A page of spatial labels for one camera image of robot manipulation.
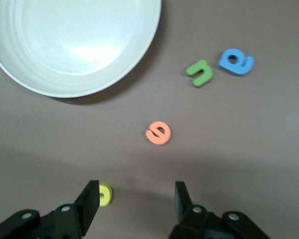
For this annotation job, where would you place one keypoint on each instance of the green foam letter u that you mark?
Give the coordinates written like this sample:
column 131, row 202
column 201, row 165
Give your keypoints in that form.
column 198, row 66

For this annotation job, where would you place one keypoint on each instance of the blue foam letter a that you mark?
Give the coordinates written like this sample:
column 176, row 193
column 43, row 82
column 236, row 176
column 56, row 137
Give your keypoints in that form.
column 224, row 65

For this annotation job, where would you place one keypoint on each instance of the brown table cover sheet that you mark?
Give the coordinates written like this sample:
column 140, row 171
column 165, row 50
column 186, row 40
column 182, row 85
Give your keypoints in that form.
column 239, row 149

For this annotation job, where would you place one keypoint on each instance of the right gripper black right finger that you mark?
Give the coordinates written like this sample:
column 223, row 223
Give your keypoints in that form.
column 196, row 224

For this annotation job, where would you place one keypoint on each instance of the yellow foam letter u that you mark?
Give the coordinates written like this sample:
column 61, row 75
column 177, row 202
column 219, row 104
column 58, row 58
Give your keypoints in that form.
column 107, row 199

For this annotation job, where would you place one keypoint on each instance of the orange foam letter e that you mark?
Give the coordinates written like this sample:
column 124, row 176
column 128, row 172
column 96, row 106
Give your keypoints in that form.
column 162, row 139

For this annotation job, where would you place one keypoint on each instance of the beige plate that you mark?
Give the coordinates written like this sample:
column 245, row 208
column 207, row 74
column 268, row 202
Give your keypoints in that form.
column 64, row 49

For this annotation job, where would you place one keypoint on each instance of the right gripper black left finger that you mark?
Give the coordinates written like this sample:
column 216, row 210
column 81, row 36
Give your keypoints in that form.
column 72, row 221

